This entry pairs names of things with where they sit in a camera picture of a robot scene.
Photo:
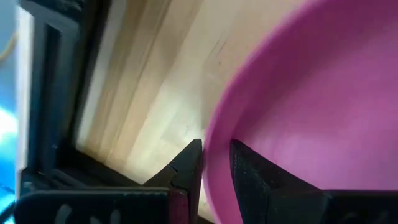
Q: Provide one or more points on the red plate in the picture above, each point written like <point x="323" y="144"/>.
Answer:
<point x="311" y="93"/>

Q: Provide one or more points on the black table frame rails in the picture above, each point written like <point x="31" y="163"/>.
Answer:
<point x="56" y="93"/>

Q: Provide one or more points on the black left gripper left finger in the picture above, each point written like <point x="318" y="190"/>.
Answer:
<point x="189" y="168"/>

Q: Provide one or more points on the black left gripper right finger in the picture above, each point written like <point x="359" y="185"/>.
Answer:
<point x="264" y="189"/>

